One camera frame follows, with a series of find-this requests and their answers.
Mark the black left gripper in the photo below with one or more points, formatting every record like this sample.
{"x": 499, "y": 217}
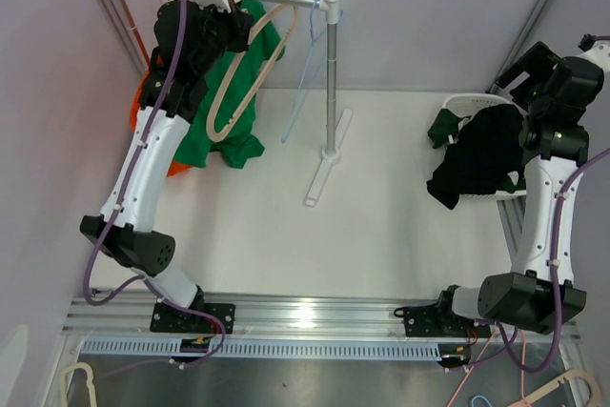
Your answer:
{"x": 238, "y": 22}

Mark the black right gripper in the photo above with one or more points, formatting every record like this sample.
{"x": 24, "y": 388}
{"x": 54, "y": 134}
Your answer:
{"x": 538, "y": 62}

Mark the black t shirt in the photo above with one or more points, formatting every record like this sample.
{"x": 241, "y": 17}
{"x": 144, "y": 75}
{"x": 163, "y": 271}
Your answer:
{"x": 481, "y": 154}

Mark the green and white t shirt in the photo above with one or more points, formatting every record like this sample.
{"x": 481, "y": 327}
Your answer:
{"x": 443, "y": 128}

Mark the light blue wire hanger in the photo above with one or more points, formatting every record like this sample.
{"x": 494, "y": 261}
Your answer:
{"x": 308, "y": 76}

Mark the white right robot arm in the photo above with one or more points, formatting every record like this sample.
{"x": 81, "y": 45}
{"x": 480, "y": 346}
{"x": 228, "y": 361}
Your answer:
{"x": 538, "y": 294}

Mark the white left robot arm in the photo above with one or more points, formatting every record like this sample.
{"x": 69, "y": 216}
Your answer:
{"x": 189, "y": 41}

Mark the bright green t shirt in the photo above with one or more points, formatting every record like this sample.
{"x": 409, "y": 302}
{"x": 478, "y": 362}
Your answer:
{"x": 240, "y": 145}

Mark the blue hanger on floor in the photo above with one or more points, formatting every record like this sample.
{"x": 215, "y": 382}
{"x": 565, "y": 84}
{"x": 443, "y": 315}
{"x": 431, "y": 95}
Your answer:
{"x": 480, "y": 401}

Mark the beige hanger on floor right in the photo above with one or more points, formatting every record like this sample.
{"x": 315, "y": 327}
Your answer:
{"x": 565, "y": 380}

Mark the white perforated plastic basket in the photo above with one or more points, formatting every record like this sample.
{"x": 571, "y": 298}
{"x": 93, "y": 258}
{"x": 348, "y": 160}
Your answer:
{"x": 466, "y": 106}

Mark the orange tank top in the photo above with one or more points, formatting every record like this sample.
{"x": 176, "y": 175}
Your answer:
{"x": 176, "y": 167}

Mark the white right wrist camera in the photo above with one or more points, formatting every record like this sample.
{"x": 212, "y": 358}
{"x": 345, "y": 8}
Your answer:
{"x": 595, "y": 49}

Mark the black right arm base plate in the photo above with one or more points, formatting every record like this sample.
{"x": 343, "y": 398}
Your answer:
{"x": 431, "y": 321}

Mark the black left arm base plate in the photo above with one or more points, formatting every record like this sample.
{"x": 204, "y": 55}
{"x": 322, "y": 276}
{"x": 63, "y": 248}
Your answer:
{"x": 167, "y": 320}

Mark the aluminium mounting rail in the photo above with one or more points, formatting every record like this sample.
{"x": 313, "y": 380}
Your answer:
{"x": 256, "y": 316}

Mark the white slotted cable duct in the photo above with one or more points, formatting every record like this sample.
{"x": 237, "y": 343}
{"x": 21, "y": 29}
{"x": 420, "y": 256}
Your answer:
{"x": 391, "y": 350}

